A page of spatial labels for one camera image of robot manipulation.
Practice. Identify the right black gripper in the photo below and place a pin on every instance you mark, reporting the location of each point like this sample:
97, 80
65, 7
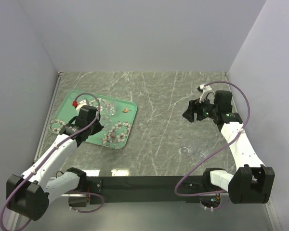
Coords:
194, 107

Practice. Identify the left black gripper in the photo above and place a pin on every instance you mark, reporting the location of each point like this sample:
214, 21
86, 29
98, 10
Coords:
98, 127

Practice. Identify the clear glass two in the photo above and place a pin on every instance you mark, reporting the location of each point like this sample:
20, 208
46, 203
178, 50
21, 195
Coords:
110, 108

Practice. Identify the clear glass five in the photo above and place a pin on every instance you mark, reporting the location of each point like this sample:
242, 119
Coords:
187, 148

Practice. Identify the clear glass six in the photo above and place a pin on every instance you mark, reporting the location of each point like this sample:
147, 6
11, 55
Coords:
203, 152

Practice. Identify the clear glass one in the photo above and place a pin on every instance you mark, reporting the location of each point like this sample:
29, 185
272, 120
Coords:
93, 103

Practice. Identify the clear glass three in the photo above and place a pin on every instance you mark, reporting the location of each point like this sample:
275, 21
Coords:
106, 123

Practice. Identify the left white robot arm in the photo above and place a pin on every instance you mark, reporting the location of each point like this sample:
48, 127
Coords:
31, 193

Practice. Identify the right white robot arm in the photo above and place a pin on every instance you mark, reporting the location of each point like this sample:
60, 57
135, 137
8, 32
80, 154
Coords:
252, 182

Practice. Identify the green floral tray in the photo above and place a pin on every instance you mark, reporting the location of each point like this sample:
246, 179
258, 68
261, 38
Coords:
122, 120

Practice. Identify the black base beam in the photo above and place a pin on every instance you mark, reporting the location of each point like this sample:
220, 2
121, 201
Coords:
129, 189

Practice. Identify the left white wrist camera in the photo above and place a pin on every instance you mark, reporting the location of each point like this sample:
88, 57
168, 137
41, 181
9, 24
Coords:
79, 104

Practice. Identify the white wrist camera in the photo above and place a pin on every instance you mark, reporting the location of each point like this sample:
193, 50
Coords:
79, 104
205, 90

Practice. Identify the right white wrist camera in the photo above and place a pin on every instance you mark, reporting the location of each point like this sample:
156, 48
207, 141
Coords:
205, 90

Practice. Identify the aluminium rail frame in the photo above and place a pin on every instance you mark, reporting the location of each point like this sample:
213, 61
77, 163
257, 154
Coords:
13, 217

